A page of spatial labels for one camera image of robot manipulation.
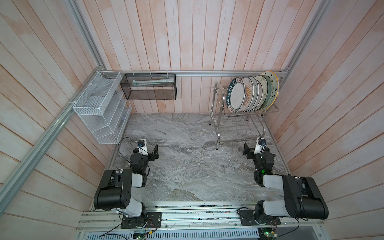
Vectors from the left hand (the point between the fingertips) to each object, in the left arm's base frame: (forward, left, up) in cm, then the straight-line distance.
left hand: (150, 146), depth 91 cm
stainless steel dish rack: (+20, -56, -4) cm, 60 cm away
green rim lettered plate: (+20, -51, +24) cm, 60 cm away
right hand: (+1, -64, +3) cm, 64 cm away
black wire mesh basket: (+39, +4, +17) cm, 43 cm away
